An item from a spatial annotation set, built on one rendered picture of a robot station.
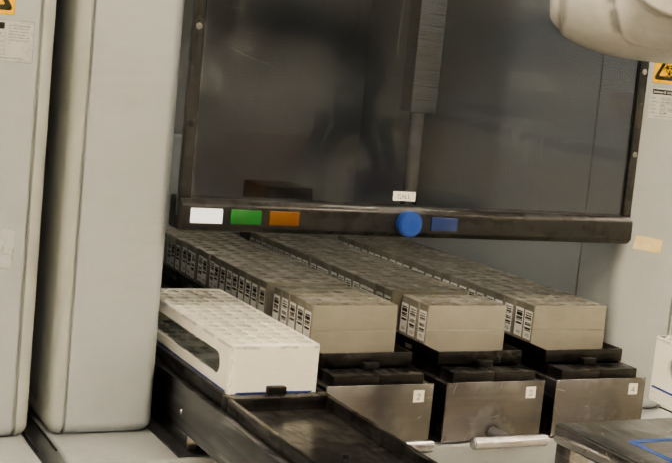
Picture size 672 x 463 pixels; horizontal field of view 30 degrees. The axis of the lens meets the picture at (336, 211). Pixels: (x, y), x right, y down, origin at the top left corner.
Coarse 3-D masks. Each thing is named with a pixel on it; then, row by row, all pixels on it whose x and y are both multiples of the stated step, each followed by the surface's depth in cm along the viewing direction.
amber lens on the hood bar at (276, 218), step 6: (270, 216) 136; (276, 216) 137; (282, 216) 137; (288, 216) 137; (294, 216) 138; (270, 222) 136; (276, 222) 137; (282, 222) 137; (288, 222) 137; (294, 222) 138
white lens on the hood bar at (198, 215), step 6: (192, 210) 132; (198, 210) 133; (204, 210) 133; (210, 210) 133; (216, 210) 133; (222, 210) 134; (192, 216) 132; (198, 216) 133; (204, 216) 133; (210, 216) 133; (216, 216) 134; (222, 216) 134; (192, 222) 132; (198, 222) 133; (204, 222) 133; (210, 222) 133; (216, 222) 134
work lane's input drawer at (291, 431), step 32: (160, 352) 141; (160, 384) 138; (192, 384) 132; (192, 416) 128; (224, 416) 121; (256, 416) 123; (288, 416) 124; (320, 416) 125; (352, 416) 122; (224, 448) 120; (256, 448) 113; (288, 448) 110; (320, 448) 114; (352, 448) 115; (384, 448) 116
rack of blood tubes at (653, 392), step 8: (664, 336) 122; (656, 344) 121; (664, 344) 120; (656, 352) 121; (664, 352) 120; (656, 360) 121; (664, 360) 120; (656, 368) 121; (664, 368) 120; (656, 376) 121; (664, 376) 120; (656, 384) 121; (664, 384) 120; (656, 392) 121; (656, 400) 121; (664, 400) 120
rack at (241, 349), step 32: (192, 288) 153; (160, 320) 151; (192, 320) 135; (224, 320) 136; (256, 320) 138; (192, 352) 143; (224, 352) 126; (256, 352) 125; (288, 352) 127; (224, 384) 126; (256, 384) 126; (288, 384) 128
